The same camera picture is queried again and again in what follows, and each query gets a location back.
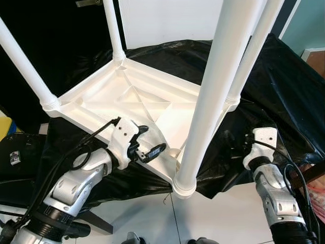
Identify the white plastic table top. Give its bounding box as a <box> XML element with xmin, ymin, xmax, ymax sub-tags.
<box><xmin>48</xmin><ymin>57</ymin><xmax>239</xmax><ymax>199</ymax></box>

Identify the black shiny table cloth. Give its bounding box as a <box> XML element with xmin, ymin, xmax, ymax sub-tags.
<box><xmin>30</xmin><ymin>33</ymin><xmax>325</xmax><ymax>204</ymax></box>

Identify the brown wooden table leg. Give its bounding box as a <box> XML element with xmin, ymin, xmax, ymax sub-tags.
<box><xmin>295</xmin><ymin>163</ymin><xmax>325</xmax><ymax>189</ymax></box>
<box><xmin>76</xmin><ymin>209</ymin><xmax>113</xmax><ymax>234</ymax></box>

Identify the grey left robot foot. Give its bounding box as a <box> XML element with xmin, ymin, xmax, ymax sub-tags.
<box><xmin>122</xmin><ymin>231</ymin><xmax>148</xmax><ymax>244</ymax></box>

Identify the grey robot foot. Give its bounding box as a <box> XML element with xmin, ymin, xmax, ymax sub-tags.
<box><xmin>122</xmin><ymin>231</ymin><xmax>148</xmax><ymax>244</ymax></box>
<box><xmin>188</xmin><ymin>236</ymin><xmax>221</xmax><ymax>244</ymax></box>

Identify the pink plastic bag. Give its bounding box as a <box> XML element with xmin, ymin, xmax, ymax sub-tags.
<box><xmin>305</xmin><ymin>175</ymin><xmax>325</xmax><ymax>224</ymax></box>

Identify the grey right robot foot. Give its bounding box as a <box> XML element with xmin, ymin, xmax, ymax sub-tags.
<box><xmin>188</xmin><ymin>236</ymin><xmax>221</xmax><ymax>244</ymax></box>

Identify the brown cardboard box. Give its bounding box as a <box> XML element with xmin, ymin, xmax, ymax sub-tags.
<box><xmin>304</xmin><ymin>48</ymin><xmax>325</xmax><ymax>77</ymax></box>

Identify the black case with white label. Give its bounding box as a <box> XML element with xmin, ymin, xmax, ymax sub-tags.
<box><xmin>0</xmin><ymin>133</ymin><xmax>46</xmax><ymax>178</ymax></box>

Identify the yellow board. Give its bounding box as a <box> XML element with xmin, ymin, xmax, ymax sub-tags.
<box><xmin>0</xmin><ymin>116</ymin><xmax>15</xmax><ymax>140</ymax></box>

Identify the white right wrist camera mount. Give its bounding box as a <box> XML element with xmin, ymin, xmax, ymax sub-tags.
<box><xmin>243</xmin><ymin>127</ymin><xmax>279</xmax><ymax>171</ymax></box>

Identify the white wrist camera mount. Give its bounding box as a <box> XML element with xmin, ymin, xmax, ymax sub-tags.
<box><xmin>106</xmin><ymin>118</ymin><xmax>140</xmax><ymax>171</ymax></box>
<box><xmin>243</xmin><ymin>127</ymin><xmax>279</xmax><ymax>171</ymax></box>

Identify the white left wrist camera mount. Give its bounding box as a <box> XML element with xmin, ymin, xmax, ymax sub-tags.
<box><xmin>106</xmin><ymin>118</ymin><xmax>140</xmax><ymax>171</ymax></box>

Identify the metal door handle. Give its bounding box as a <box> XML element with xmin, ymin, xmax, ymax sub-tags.
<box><xmin>76</xmin><ymin>0</ymin><xmax>102</xmax><ymax>7</ymax></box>

